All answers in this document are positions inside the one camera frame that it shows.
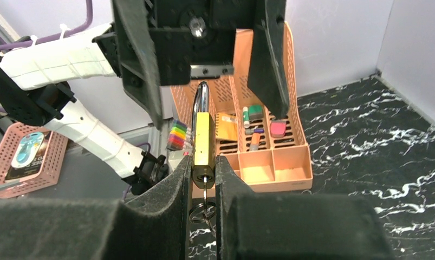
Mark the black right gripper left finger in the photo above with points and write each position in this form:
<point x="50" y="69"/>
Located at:
<point x="153" y="225"/>

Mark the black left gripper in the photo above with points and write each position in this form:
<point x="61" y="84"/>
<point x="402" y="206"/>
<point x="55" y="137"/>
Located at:
<point x="162" y="43"/>

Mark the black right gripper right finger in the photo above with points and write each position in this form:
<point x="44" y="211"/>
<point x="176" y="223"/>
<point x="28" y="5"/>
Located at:
<point x="284" y="225"/>

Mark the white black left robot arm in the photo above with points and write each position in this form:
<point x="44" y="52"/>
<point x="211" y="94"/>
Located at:
<point x="34" y="90"/>

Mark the colourful marker set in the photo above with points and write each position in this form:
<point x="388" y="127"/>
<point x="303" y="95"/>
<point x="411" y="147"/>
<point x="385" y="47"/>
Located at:
<point x="179" y="137"/>

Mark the orange plastic desk organizer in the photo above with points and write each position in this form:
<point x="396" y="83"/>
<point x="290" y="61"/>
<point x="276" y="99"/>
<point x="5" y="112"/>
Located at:
<point x="282" y="161"/>

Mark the pink mesh basket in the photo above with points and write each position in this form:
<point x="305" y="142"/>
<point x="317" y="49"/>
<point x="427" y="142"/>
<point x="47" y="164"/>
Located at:
<point x="30" y="159"/>

